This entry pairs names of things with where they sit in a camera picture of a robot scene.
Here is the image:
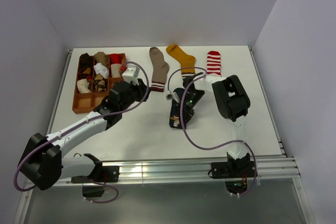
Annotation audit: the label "wooden compartment tray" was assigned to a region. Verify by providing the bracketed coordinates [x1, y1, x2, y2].
[72, 51, 127, 114]

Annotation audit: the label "mustard yellow sock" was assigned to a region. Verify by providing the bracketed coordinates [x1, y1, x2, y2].
[166, 45, 196, 79]

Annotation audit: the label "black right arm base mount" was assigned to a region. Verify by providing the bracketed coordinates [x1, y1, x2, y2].
[207, 161, 258, 195]

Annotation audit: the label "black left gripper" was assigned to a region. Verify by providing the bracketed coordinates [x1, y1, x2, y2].
[120, 78, 152, 112]

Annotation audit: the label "red white striped sock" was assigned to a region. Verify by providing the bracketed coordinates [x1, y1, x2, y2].
[206, 50, 222, 77]

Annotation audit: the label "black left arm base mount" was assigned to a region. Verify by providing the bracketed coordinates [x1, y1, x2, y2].
[71, 166, 119, 204]

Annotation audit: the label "navy blue sock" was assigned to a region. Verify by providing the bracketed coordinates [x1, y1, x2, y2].
[169, 100, 194, 129]

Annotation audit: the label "rolled red socks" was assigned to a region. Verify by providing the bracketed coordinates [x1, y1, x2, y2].
[109, 54, 124, 65]

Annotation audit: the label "rolled white socks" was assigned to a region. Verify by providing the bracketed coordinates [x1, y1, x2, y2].
[93, 63, 109, 79]

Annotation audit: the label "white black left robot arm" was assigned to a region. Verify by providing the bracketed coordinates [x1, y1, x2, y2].
[14, 79, 150, 191]

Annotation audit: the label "rolled cream socks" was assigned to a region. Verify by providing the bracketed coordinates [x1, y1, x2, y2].
[110, 63, 122, 78]

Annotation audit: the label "rolled taupe socks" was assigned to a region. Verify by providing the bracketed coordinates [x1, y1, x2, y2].
[94, 51, 109, 66]

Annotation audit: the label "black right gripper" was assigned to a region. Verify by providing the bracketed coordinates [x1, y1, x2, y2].
[174, 90, 205, 129]

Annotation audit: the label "rolled dark argyle socks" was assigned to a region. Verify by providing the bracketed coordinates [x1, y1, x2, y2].
[77, 53, 93, 80]

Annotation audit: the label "taupe sock with striped cuff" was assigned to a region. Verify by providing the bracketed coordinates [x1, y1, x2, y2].
[149, 47, 170, 92]

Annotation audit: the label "aluminium frame rail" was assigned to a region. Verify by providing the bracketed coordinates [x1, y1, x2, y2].
[25, 155, 301, 188]

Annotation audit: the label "brown argyle sock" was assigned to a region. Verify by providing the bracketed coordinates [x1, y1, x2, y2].
[93, 74, 107, 92]

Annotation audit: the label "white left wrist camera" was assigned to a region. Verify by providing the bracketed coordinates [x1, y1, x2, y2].
[122, 66, 140, 85]

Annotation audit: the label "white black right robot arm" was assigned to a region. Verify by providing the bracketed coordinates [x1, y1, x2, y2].
[166, 73, 257, 177]

